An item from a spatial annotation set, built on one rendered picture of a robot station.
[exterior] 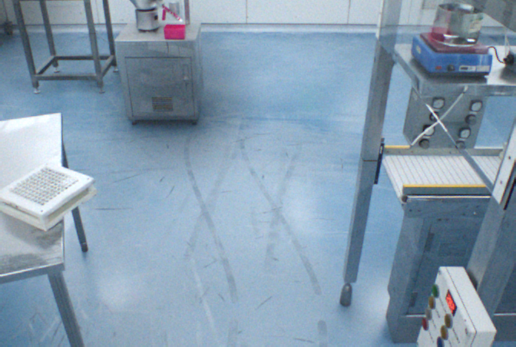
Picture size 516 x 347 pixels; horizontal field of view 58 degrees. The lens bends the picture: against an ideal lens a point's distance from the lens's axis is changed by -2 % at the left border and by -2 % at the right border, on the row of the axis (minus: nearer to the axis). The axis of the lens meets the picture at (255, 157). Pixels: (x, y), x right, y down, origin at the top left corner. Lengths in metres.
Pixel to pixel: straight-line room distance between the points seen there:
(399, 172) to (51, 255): 1.26
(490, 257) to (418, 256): 1.02
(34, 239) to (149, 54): 2.43
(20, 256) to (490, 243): 1.32
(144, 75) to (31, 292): 1.94
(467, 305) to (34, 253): 1.24
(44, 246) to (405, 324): 1.58
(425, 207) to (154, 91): 2.70
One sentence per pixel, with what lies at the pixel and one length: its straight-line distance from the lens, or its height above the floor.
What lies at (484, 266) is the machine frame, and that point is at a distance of 1.05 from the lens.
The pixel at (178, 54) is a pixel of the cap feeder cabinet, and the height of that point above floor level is 0.64.
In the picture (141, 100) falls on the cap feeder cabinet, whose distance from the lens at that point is 4.03.
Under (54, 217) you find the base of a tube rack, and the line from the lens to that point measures 1.73.
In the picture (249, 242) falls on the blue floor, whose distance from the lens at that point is 2.84.
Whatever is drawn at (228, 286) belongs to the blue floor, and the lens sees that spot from 2.60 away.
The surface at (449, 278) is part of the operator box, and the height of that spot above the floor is 1.18.
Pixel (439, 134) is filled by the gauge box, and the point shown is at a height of 1.18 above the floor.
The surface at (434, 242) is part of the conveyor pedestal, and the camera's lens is 2.01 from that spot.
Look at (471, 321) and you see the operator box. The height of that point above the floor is 1.18.
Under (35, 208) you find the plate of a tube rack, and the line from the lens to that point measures 1.71.
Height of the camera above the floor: 1.90
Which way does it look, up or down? 32 degrees down
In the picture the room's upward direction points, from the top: 1 degrees clockwise
